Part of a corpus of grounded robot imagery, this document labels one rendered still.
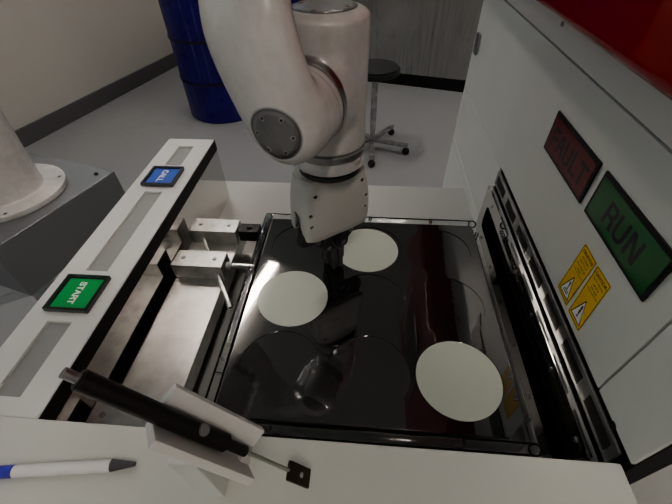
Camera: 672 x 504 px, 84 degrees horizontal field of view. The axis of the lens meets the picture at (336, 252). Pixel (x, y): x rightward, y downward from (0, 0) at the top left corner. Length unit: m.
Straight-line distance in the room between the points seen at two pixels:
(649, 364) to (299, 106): 0.34
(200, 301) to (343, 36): 0.41
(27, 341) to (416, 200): 0.69
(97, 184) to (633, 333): 0.84
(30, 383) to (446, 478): 0.42
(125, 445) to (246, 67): 0.34
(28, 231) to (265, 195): 0.43
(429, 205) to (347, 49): 0.52
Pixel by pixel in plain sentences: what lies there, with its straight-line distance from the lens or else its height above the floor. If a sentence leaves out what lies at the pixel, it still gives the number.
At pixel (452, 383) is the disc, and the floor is 0.90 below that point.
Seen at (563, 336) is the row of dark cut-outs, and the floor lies 0.96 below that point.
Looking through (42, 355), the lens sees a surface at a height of 0.96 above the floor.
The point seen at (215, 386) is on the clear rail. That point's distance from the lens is 0.49.
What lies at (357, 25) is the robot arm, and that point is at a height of 1.23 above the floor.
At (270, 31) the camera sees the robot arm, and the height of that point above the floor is 1.25.
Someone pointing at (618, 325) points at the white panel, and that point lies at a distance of 0.42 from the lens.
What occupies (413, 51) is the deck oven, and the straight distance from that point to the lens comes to 3.63.
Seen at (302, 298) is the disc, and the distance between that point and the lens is 0.54.
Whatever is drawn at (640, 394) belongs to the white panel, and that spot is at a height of 1.02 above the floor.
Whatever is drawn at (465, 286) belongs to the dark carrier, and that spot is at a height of 0.90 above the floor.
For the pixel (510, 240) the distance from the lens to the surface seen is 0.60.
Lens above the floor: 1.32
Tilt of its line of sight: 45 degrees down
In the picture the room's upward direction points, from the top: 1 degrees counter-clockwise
